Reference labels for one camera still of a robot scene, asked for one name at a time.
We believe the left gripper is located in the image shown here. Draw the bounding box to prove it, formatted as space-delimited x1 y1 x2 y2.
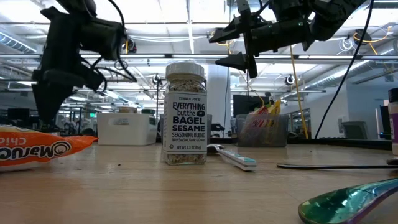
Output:
32 6 106 124

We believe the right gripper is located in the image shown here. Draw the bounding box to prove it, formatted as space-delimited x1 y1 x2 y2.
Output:
208 0 314 72

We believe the orange ramen packet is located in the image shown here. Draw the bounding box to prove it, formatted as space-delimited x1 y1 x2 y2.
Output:
0 124 99 172

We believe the pink green ramen packet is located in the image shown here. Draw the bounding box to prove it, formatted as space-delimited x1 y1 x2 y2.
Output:
248 104 271 134

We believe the yellow ramen packet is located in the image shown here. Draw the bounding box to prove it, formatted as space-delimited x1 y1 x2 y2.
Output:
269 98 282 128

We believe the bagel seasoning jar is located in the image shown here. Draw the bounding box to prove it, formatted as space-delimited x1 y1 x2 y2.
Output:
162 61 208 166

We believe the silver spoon pale handle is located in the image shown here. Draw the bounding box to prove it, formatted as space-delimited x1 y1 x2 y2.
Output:
206 143 258 172

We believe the iridescent green spoon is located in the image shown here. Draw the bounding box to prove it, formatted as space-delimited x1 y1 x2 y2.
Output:
298 177 398 224

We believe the white plastic bin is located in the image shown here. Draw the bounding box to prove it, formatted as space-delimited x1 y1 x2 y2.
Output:
96 112 159 146

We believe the grey plastic bin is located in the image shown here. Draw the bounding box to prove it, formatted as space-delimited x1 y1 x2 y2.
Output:
235 113 289 148
205 114 214 144

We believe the dark metal spoon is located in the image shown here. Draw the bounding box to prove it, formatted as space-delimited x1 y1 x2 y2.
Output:
276 157 398 170

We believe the grey background chair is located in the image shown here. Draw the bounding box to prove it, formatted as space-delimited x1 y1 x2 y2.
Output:
341 121 369 140

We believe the black desk device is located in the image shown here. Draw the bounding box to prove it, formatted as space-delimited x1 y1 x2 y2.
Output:
379 105 392 140

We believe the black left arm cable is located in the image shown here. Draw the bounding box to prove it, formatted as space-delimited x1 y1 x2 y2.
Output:
82 0 138 94

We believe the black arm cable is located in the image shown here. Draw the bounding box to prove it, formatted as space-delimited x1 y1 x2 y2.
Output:
82 0 138 94
313 0 376 140

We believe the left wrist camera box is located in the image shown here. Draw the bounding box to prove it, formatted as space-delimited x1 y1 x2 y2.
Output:
80 17 127 62

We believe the yellow cable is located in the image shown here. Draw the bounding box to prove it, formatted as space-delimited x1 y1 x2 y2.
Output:
289 45 309 139

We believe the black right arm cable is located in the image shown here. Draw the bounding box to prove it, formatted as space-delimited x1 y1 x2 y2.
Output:
313 0 376 140

